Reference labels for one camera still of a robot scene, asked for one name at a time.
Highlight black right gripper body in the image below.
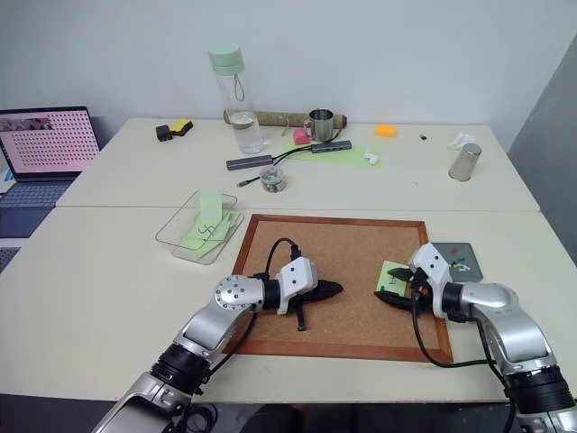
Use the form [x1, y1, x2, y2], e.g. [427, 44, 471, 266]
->
[407, 267, 430, 313]

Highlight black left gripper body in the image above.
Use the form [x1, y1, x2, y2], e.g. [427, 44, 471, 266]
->
[290, 288, 322, 333]

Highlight gray flat tray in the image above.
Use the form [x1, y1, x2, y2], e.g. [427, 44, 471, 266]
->
[431, 242, 485, 281]

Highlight clear jar of pushpins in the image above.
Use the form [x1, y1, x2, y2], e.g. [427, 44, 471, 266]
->
[259, 164, 289, 194]

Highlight scribbled green sticky note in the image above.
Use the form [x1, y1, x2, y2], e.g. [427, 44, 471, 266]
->
[179, 215, 232, 250]

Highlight blank green sticky note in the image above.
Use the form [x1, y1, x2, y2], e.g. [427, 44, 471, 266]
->
[197, 190, 224, 226]

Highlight clear plastic box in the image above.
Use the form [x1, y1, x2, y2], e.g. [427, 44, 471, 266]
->
[155, 189, 240, 265]

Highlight wood-framed cork board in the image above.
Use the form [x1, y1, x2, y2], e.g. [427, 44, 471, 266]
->
[224, 214, 454, 364]

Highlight steel cup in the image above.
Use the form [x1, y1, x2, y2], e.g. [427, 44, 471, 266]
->
[447, 143, 483, 182]

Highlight short gray USB hub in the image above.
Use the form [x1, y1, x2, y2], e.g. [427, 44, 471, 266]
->
[311, 139, 353, 154]

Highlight long gray USB hub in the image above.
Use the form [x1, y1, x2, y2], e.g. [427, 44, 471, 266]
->
[225, 153, 275, 172]

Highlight crumpled white tissue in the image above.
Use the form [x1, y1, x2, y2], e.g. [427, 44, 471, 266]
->
[446, 131, 477, 152]

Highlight rolled brown mat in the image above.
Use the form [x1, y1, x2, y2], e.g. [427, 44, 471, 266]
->
[223, 109, 350, 129]

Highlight clear bottle green lid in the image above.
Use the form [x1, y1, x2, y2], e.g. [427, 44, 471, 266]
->
[206, 42, 265, 156]

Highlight open laptop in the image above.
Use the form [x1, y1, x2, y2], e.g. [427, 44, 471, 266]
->
[0, 106, 103, 239]

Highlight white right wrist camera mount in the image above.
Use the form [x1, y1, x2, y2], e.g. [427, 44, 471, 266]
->
[408, 243, 453, 319]

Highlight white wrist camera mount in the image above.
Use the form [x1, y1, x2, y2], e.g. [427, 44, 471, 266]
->
[408, 243, 453, 319]
[275, 257, 319, 316]

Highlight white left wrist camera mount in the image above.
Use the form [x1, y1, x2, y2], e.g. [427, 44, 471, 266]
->
[275, 257, 319, 316]

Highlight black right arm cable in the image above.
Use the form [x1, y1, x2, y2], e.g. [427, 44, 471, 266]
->
[408, 270, 517, 433]

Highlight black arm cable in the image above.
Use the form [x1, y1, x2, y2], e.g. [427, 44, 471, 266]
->
[193, 237, 301, 407]
[408, 270, 517, 433]

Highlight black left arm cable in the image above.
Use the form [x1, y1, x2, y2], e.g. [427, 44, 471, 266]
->
[193, 237, 301, 407]

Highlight grey USB hub with cable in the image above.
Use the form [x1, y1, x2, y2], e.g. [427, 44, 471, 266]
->
[281, 136, 384, 170]

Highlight steel mug with handle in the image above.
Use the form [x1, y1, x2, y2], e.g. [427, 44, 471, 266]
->
[302, 107, 336, 143]

